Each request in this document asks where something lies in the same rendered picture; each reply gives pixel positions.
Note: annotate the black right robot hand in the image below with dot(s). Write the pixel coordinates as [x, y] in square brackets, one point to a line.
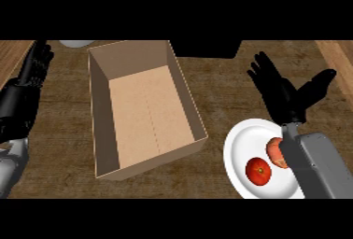
[279, 93]

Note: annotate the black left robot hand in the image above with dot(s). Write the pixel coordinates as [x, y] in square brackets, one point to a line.
[27, 77]

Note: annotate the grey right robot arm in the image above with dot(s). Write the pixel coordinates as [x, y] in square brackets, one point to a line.
[315, 161]

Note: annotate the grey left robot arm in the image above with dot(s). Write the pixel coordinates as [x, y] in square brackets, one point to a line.
[10, 168]

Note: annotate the white round plate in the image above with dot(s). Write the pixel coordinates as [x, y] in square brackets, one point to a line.
[250, 155]

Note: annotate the open cardboard box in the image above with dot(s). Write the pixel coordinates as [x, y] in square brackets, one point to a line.
[142, 109]

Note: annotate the pale grey round object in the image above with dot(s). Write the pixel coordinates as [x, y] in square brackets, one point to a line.
[75, 43]

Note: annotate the black appliance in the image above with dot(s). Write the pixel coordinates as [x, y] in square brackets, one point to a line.
[207, 48]

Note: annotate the red tomato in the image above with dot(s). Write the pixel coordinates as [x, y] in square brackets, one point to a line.
[258, 171]

